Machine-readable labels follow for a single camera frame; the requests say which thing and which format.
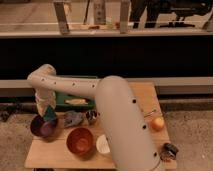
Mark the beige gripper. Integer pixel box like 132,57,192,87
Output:
35,91,56,116

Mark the green yellow sponge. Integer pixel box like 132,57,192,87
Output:
43,106,56,121

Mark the purple bowl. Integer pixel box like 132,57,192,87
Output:
30,115,58,138

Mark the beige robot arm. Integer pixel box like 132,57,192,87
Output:
27,64,165,171

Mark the orange bowl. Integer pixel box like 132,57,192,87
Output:
66,127,94,156

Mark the green tray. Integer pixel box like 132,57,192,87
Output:
54,75,100,111

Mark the yellow banana in tray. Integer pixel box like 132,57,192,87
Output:
65,99,88,105

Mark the grey crumpled cloth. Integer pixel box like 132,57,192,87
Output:
64,111,83,128

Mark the small dark metal cup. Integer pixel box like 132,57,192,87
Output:
86,110,97,125

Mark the wooden board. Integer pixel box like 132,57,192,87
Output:
25,82,170,171

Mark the white cup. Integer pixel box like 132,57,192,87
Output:
96,134,110,155

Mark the metal spoon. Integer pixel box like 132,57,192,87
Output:
144,109,157,117

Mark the orange fruit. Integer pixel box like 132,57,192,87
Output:
150,117,165,131

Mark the dark brown small object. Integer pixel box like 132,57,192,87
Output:
160,143,179,162

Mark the person in background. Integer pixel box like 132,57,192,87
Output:
128,0,181,29

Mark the office chair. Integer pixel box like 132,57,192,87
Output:
160,0,213,28

